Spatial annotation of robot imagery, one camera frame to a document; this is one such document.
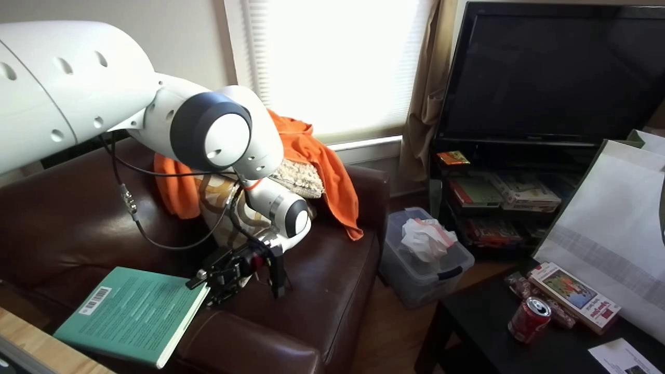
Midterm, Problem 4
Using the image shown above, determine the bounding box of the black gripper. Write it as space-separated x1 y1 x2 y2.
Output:
186 240 287 306

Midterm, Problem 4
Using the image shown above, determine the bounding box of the teal green book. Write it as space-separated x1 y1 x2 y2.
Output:
53 266 209 370

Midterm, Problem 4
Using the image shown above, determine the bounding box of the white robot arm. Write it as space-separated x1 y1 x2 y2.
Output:
0 21 312 300

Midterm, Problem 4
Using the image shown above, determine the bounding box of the brown leather couch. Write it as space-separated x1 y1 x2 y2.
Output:
0 139 389 374

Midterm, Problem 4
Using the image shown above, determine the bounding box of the orange blanket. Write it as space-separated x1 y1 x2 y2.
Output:
153 112 364 240

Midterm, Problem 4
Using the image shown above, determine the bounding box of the clear plastic storage bin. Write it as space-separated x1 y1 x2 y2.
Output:
379 208 474 307

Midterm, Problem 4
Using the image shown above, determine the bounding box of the wooden table with rails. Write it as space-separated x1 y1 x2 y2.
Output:
0 307 115 374

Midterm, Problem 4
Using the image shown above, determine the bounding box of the white window blind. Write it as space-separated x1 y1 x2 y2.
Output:
237 0 434 139

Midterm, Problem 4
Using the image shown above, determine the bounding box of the black coffee table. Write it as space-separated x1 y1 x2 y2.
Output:
414 274 665 374

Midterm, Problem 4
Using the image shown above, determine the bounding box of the black tv stand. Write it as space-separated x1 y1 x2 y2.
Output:
431 139 596 259

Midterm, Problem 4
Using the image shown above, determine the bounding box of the red soda can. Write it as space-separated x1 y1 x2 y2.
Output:
508 298 551 345

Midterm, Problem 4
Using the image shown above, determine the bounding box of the beige curtain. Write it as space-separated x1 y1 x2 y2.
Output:
399 0 466 183

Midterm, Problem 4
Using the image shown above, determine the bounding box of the black television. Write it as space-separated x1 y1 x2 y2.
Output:
438 2 665 143

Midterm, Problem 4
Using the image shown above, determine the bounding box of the colourful card box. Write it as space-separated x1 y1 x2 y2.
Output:
528 261 622 335

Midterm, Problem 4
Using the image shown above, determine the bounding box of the white shopping bag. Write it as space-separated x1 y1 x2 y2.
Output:
533 131 665 343

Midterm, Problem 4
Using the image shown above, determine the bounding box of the white paper sheet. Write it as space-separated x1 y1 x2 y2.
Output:
588 338 665 374

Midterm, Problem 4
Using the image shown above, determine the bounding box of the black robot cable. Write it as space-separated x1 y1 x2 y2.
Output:
102 132 240 253

